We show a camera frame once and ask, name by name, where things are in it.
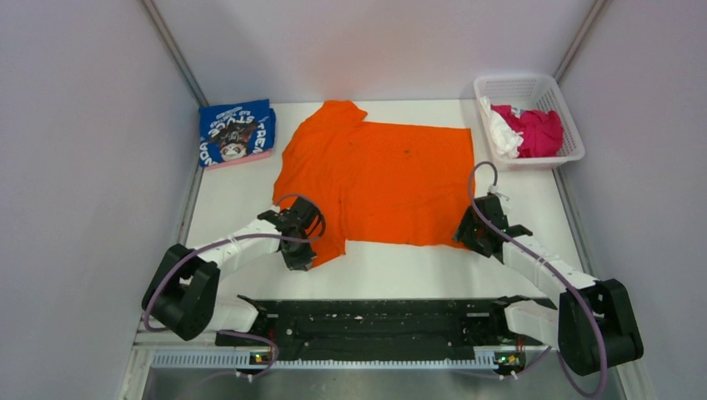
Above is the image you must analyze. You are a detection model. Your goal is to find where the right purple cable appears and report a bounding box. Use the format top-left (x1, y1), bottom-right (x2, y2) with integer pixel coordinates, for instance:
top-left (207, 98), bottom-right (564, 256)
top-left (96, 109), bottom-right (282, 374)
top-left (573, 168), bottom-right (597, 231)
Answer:
top-left (467, 161), bottom-right (609, 400)

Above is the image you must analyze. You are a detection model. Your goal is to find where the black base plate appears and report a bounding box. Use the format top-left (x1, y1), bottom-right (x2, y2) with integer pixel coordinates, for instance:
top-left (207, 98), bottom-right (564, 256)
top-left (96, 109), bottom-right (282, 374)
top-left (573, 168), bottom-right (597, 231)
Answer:
top-left (250, 298), bottom-right (541, 362)

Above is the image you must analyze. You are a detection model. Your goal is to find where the white slotted cable duct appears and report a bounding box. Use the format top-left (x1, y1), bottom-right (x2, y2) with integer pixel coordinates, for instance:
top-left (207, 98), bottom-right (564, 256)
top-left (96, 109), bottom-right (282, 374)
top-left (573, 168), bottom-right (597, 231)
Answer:
top-left (151, 350), bottom-right (519, 372)

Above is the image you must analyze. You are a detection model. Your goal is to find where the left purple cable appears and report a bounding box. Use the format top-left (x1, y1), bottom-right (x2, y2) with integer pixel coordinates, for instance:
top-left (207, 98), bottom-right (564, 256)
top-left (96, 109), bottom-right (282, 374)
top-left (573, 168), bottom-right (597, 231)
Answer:
top-left (142, 192), bottom-right (328, 382)

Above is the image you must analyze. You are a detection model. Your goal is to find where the folded blue printed t-shirt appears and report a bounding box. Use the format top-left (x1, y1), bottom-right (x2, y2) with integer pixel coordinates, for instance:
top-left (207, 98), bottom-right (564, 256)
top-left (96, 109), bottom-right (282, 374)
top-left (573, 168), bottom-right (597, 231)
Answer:
top-left (198, 99), bottom-right (277, 168)

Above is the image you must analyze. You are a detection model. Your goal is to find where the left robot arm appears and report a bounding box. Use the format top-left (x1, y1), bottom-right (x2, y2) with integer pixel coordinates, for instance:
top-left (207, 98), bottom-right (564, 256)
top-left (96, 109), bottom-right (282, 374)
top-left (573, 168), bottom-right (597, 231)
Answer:
top-left (142, 194), bottom-right (326, 345)

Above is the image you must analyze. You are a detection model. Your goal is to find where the aluminium frame rail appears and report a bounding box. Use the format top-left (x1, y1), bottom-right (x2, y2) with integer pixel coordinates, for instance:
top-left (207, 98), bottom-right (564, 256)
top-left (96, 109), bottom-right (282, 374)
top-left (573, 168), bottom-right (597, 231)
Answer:
top-left (118, 312), bottom-right (655, 400)

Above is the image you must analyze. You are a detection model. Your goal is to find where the purple cable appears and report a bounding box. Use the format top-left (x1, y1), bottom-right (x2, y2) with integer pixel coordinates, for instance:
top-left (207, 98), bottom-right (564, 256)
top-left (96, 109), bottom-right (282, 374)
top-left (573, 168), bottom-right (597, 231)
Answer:
top-left (467, 161), bottom-right (609, 400)
top-left (142, 192), bottom-right (328, 382)

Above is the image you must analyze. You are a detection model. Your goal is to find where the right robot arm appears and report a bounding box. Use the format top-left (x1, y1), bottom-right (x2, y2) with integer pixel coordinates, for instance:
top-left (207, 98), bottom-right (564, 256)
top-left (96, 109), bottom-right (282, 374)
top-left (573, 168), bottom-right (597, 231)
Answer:
top-left (454, 193), bottom-right (644, 376)

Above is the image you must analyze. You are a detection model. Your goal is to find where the magenta t-shirt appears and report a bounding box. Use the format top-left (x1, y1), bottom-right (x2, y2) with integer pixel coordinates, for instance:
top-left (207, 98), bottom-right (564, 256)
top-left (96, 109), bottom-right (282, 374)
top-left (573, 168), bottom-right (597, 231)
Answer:
top-left (492, 105), bottom-right (564, 158)

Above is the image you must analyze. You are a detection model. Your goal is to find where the white plastic basket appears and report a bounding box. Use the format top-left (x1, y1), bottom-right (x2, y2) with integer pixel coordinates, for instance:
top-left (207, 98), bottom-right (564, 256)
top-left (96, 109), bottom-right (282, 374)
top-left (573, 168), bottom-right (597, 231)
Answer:
top-left (474, 73), bottom-right (585, 170)

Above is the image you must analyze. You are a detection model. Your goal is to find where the folded pink t-shirt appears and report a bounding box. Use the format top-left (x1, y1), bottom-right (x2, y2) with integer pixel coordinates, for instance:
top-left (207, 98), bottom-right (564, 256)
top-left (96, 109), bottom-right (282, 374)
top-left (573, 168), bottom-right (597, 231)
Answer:
top-left (206, 150), bottom-right (272, 170)

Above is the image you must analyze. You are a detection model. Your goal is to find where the orange t-shirt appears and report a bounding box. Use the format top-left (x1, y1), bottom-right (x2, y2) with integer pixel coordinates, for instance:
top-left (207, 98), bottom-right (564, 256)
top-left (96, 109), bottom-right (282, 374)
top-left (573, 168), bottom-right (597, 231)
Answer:
top-left (273, 101), bottom-right (474, 266)

